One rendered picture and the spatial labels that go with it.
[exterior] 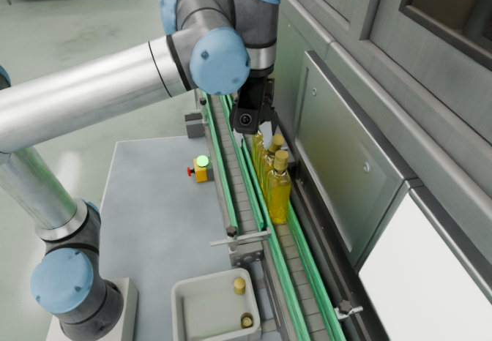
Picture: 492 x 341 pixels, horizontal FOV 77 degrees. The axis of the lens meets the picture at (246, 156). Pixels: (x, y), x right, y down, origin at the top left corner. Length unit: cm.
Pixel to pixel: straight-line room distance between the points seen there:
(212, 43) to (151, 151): 110
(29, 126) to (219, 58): 24
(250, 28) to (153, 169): 93
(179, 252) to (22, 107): 77
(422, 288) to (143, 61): 55
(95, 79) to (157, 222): 83
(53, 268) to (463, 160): 78
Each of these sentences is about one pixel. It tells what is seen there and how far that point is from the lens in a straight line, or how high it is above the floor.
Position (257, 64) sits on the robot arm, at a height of 144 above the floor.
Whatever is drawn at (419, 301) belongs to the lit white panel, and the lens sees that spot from 65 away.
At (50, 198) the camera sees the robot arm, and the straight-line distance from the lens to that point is 76.
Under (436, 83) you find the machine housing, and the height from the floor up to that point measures 145.
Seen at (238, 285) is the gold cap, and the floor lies 81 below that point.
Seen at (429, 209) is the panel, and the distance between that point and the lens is 55.
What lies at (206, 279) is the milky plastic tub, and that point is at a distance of 95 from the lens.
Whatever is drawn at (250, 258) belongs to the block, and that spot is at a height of 86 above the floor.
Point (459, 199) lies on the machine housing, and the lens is 51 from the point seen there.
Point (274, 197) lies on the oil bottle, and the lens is 86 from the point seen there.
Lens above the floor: 171
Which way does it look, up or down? 45 degrees down
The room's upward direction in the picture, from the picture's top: straight up
